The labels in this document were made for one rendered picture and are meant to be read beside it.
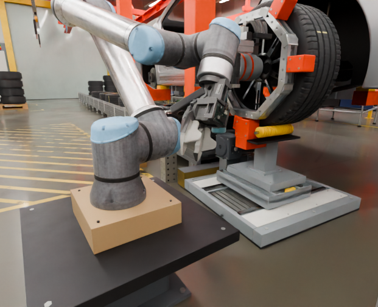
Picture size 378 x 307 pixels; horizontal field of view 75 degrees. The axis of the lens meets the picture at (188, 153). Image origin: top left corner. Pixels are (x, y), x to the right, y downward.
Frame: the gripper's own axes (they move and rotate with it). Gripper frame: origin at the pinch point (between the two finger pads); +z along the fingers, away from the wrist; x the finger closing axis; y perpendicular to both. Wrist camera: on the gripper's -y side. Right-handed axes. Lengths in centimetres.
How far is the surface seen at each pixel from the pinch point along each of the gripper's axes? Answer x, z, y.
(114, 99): 253, -149, -460
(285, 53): 50, -60, 0
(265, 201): 89, 5, -10
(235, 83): 40, -42, -16
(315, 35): 56, -71, 9
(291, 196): 104, -2, -1
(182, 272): 42, 43, -22
